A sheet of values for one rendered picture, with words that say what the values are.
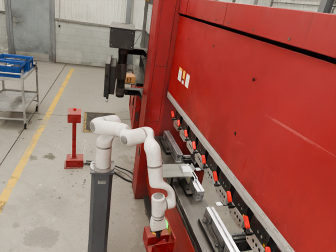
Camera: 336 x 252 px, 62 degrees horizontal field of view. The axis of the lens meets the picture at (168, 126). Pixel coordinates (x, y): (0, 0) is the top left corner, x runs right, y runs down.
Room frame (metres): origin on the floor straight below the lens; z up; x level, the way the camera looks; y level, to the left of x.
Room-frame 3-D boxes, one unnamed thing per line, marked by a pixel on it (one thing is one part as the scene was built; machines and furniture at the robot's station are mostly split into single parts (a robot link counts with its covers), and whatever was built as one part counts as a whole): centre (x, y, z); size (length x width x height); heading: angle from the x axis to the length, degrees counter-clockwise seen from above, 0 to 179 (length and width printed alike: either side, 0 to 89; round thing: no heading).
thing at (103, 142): (1.89, 0.43, 1.30); 0.19 x 0.12 x 0.24; 136
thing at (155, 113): (3.00, -0.10, 1.15); 0.85 x 0.25 x 2.30; 109
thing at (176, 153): (2.55, -0.07, 0.92); 0.50 x 0.06 x 0.10; 19
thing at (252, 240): (1.10, -0.56, 1.26); 0.15 x 0.09 x 0.17; 19
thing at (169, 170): (1.98, -0.11, 1.00); 0.26 x 0.18 x 0.01; 109
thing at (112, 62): (2.99, 0.70, 1.42); 0.45 x 0.12 x 0.36; 11
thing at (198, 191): (1.97, -0.27, 0.92); 0.39 x 0.06 x 0.10; 19
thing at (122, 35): (3.06, 0.63, 1.53); 0.51 x 0.25 x 0.85; 11
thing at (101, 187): (1.87, 0.46, 0.50); 0.18 x 0.18 x 1.00; 14
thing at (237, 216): (1.29, -0.50, 1.26); 0.15 x 0.09 x 0.17; 19
